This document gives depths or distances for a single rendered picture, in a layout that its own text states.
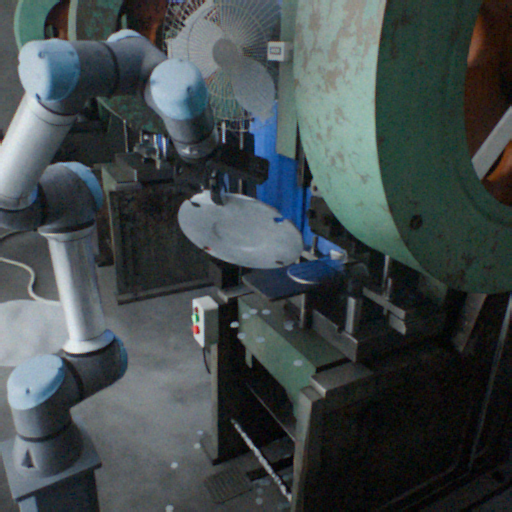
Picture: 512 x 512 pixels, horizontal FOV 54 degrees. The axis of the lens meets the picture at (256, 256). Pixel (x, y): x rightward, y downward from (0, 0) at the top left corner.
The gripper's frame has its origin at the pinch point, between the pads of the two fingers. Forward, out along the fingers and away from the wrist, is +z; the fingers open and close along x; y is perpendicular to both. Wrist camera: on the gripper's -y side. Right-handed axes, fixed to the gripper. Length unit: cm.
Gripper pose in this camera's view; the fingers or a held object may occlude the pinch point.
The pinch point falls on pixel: (226, 199)
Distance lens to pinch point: 102.2
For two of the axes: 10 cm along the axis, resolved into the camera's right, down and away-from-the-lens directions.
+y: -9.9, -0.8, 1.2
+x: -1.2, 9.2, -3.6
